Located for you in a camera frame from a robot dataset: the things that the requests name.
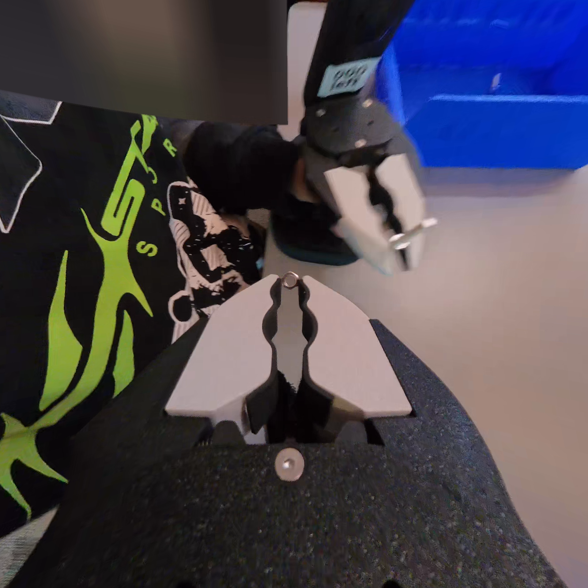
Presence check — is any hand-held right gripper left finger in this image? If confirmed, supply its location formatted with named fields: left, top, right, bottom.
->
left=166, top=274, right=287, bottom=432

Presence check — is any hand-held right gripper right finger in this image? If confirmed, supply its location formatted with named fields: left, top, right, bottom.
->
left=297, top=274, right=413, bottom=432

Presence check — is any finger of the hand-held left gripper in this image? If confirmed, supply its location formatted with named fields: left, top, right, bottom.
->
left=370, top=156, right=428, bottom=272
left=324, top=166, right=394, bottom=276

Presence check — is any long thin silver bolt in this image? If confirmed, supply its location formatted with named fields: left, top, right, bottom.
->
left=388, top=216, right=439, bottom=253

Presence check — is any blue plastic bin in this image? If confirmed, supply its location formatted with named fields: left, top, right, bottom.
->
left=375, top=0, right=588, bottom=171

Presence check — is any person's left forearm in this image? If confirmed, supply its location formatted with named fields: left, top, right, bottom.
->
left=182, top=120, right=318, bottom=217

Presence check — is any black printed shirt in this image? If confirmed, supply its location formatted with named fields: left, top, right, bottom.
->
left=0, top=90, right=267, bottom=538

